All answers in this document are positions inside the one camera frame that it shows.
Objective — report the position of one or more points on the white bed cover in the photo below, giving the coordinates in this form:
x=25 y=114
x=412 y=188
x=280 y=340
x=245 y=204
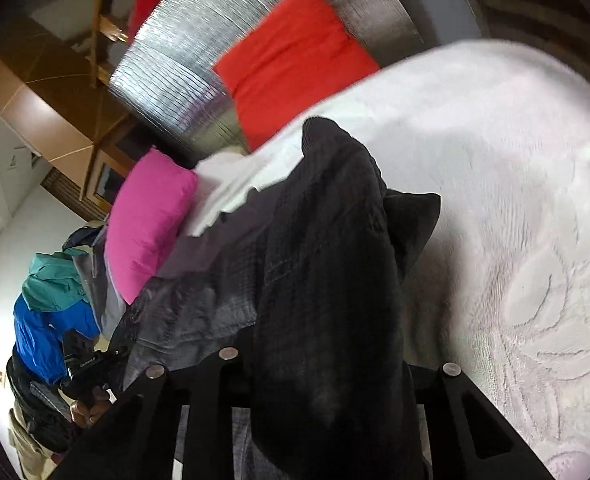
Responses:
x=501 y=132

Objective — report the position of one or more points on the black quilted jacket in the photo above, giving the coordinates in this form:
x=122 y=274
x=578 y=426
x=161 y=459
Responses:
x=304 y=279

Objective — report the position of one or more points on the blue jacket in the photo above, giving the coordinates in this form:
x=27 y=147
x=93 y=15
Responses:
x=39 y=336

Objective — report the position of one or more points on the red-orange pillow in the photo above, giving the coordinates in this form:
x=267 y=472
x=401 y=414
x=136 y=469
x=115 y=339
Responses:
x=298 y=55

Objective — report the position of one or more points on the wooden stair railing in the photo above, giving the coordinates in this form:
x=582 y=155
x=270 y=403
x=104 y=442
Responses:
x=106 y=29

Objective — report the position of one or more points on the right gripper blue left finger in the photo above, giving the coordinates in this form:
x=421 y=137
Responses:
x=137 y=437

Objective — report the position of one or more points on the teal shirt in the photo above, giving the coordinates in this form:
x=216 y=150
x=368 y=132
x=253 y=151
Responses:
x=53 y=283

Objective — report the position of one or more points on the wooden pillar cabinet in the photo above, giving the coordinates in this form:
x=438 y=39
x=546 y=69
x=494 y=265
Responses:
x=46 y=96

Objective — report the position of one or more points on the pink pillow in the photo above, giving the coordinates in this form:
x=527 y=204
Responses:
x=145 y=220

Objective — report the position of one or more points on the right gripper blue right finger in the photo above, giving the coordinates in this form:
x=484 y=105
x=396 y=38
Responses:
x=468 y=437

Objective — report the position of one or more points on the black jacket on sofa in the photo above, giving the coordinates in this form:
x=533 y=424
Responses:
x=45 y=412

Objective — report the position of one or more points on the grey garment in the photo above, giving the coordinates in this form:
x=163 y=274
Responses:
x=107 y=305

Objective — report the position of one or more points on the silver foil insulation panel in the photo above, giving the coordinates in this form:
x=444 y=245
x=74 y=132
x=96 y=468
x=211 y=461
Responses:
x=166 y=76

